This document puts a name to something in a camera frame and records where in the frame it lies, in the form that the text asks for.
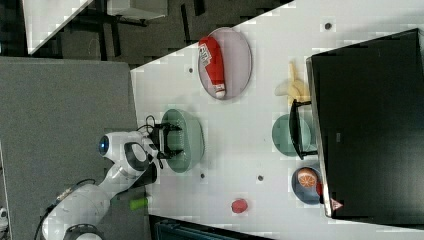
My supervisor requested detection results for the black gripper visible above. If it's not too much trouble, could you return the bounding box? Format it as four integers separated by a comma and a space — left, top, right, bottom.
149, 123, 182, 159

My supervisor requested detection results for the mint green plastic strainer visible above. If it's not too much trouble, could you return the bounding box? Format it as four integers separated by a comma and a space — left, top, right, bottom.
162, 109, 205, 173

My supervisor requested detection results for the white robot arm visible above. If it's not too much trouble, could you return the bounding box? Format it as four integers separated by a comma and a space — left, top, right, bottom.
39, 123, 182, 240

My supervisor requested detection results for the toy strawberry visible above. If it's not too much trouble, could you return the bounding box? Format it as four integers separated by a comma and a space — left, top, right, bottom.
231, 199, 248, 214

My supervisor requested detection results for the red ketchup bottle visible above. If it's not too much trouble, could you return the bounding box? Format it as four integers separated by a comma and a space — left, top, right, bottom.
199, 36, 226, 99

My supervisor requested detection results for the grey round plate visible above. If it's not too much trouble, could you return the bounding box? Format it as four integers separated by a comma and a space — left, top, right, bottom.
198, 27, 252, 100

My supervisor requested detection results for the mint green small bowl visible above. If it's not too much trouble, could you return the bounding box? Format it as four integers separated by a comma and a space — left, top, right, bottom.
272, 114, 313, 157

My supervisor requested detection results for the peeled toy banana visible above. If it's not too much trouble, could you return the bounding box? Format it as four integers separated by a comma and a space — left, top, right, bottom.
274, 62, 311, 106

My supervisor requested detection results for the toy orange slice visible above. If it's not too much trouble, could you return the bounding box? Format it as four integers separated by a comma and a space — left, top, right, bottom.
297, 168, 318, 188

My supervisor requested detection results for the white side table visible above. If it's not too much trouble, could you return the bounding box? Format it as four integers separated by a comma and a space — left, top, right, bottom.
22, 0, 93, 55

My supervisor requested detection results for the black silver toaster oven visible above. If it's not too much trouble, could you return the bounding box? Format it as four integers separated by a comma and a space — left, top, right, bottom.
289, 29, 424, 229

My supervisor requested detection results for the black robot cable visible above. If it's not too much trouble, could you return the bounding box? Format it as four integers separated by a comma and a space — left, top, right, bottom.
135, 114, 158, 133

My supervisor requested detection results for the green handle tool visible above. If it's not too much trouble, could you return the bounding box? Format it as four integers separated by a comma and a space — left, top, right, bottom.
129, 197, 148, 211

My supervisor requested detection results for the blue metal frame rail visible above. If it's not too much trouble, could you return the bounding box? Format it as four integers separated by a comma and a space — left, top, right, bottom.
149, 215, 270, 240

